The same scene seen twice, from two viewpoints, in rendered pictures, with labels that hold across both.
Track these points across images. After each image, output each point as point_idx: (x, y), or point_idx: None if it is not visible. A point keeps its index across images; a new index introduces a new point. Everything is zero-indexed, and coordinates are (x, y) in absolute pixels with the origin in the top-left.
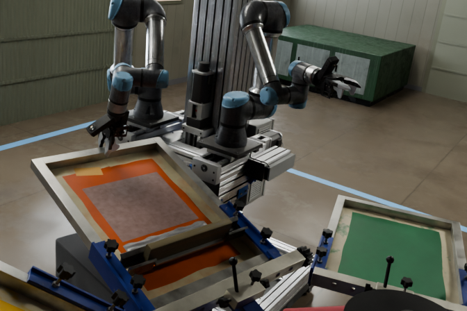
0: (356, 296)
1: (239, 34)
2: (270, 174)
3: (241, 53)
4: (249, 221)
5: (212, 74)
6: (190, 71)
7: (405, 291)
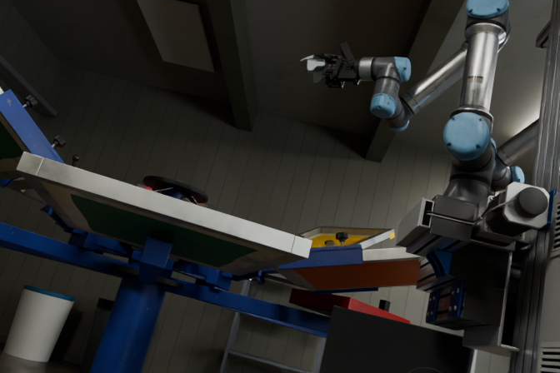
0: (205, 193)
1: (552, 54)
2: (398, 233)
3: (556, 77)
4: (326, 246)
5: None
6: None
7: (181, 181)
